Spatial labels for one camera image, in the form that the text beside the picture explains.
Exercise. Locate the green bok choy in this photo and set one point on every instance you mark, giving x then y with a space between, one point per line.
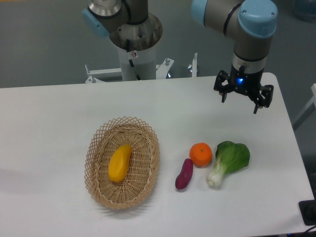
230 157

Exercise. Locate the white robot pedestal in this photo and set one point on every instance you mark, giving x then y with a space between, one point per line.
136 47

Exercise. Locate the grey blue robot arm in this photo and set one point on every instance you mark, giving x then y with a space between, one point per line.
250 23

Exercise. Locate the white frame at right edge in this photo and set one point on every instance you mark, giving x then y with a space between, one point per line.
306 111

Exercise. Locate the yellow mango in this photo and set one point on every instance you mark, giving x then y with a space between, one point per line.
119 163

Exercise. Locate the woven wicker basket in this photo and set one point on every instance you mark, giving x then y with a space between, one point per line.
143 165

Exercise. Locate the black device at table edge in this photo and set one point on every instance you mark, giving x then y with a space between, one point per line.
308 211

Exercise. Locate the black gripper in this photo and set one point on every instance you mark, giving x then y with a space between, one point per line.
245 84

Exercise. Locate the purple sweet potato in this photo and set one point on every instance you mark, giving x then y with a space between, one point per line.
185 175

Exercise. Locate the orange tangerine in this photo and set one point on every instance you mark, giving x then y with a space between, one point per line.
201 154

